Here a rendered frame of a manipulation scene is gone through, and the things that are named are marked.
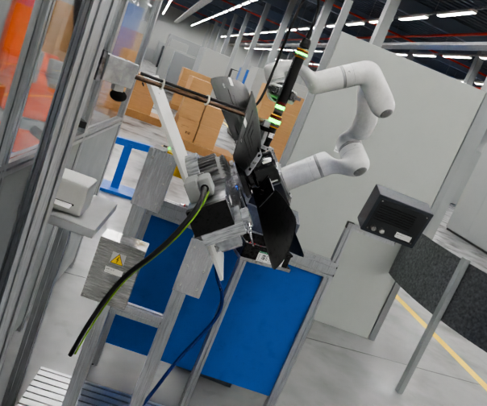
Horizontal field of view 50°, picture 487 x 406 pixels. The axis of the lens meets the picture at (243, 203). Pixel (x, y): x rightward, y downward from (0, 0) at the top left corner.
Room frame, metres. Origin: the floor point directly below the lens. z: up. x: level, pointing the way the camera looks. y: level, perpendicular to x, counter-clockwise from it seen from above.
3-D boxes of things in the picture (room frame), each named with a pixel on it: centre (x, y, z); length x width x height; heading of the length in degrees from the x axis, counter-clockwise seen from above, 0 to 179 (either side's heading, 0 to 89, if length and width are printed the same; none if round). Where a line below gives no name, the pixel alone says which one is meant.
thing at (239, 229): (1.55, 0.03, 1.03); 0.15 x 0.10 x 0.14; 97
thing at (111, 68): (1.48, 0.47, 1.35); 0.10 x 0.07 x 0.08; 132
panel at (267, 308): (2.27, -0.05, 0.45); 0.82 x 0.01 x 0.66; 97
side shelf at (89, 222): (1.72, 0.54, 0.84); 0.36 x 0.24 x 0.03; 7
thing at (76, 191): (1.64, 0.56, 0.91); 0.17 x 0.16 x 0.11; 97
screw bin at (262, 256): (2.11, -0.14, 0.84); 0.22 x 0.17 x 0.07; 111
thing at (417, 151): (3.80, -0.73, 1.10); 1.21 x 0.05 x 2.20; 97
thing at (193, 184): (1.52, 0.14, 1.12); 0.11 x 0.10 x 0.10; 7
